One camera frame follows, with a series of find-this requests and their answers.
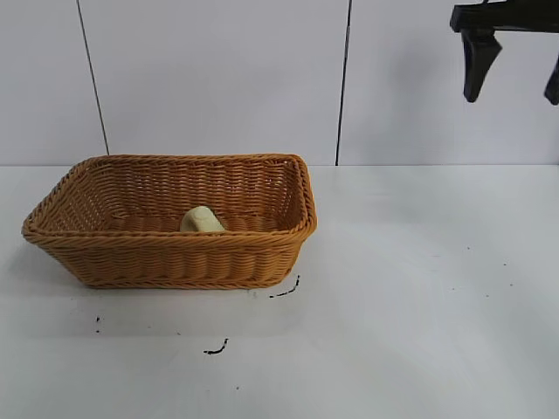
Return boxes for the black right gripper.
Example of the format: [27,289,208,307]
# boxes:
[450,0,559,106]

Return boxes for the brown woven wicker basket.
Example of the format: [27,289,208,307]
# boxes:
[22,152,319,290]

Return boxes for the pale yellow egg yolk pastry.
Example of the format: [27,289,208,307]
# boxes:
[180,205,227,235]

